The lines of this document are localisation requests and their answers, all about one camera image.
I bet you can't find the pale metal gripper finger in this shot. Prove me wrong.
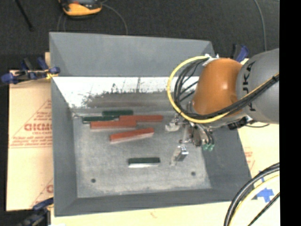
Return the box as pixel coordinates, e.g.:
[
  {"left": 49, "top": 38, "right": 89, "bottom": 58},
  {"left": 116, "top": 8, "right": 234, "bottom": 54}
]
[
  {"left": 165, "top": 116, "right": 183, "bottom": 132},
  {"left": 169, "top": 145, "right": 190, "bottom": 166}
]

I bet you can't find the red-brown flat block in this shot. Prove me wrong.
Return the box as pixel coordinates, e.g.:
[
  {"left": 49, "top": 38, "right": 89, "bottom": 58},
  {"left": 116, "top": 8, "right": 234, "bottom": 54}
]
[
  {"left": 109, "top": 127, "right": 155, "bottom": 145},
  {"left": 118, "top": 114, "right": 164, "bottom": 123},
  {"left": 89, "top": 120, "right": 138, "bottom": 132}
]

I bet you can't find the dark green flat block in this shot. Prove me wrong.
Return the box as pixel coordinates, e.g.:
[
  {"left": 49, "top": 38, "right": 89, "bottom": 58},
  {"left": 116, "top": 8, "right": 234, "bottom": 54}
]
[
  {"left": 82, "top": 116, "right": 119, "bottom": 124},
  {"left": 102, "top": 110, "right": 134, "bottom": 117},
  {"left": 127, "top": 157, "right": 161, "bottom": 169}
]

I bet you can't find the grey metal bin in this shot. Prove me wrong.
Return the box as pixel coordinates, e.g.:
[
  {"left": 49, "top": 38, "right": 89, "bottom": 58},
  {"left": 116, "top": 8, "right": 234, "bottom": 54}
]
[{"left": 48, "top": 32, "right": 253, "bottom": 216}]

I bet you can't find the black cylinder on white bracket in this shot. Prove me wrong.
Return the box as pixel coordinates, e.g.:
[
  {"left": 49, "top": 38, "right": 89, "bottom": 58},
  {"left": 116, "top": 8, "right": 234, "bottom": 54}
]
[{"left": 227, "top": 117, "right": 253, "bottom": 130}]

